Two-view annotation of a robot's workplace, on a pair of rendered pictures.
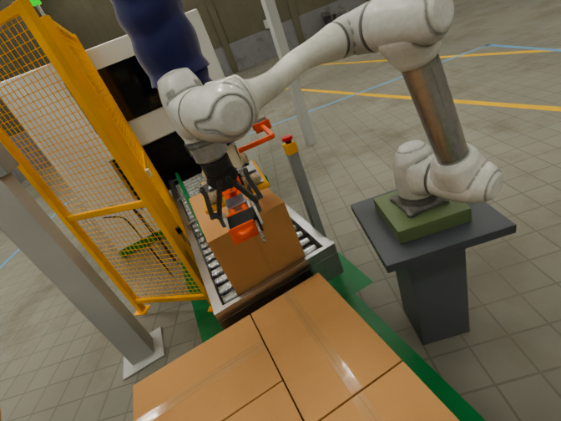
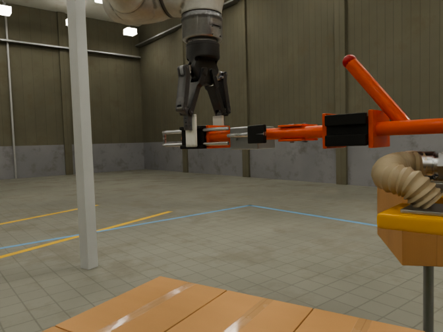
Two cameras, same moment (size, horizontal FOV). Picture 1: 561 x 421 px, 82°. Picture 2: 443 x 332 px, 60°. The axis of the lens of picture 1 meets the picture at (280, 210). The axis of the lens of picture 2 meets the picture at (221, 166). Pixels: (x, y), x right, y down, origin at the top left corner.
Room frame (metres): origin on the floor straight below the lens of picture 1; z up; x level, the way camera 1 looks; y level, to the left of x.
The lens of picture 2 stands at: (1.44, -0.48, 1.21)
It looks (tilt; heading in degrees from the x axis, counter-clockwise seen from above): 4 degrees down; 135
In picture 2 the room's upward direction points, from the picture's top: 2 degrees counter-clockwise
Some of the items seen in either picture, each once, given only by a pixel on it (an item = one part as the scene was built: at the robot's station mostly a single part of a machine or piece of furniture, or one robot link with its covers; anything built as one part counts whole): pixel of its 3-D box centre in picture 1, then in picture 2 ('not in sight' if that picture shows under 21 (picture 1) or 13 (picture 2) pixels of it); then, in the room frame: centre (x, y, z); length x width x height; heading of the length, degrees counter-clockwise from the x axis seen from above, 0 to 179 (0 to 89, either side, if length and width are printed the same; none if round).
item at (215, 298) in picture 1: (189, 229); not in sight; (2.32, 0.74, 0.50); 2.31 x 0.05 x 0.19; 13
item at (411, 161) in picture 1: (415, 168); not in sight; (1.12, -0.58, 0.98); 0.18 x 0.16 x 0.22; 24
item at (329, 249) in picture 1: (277, 280); not in sight; (1.26, 0.15, 0.58); 0.70 x 0.03 x 0.06; 103
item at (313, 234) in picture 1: (260, 192); not in sight; (2.47, 0.10, 0.50); 2.31 x 0.05 x 0.19; 13
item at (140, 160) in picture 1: (140, 157); not in sight; (2.89, 0.97, 1.05); 1.17 x 0.10 x 2.10; 13
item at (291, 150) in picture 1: (310, 207); not in sight; (1.94, -0.21, 0.50); 0.07 x 0.07 x 1.00; 13
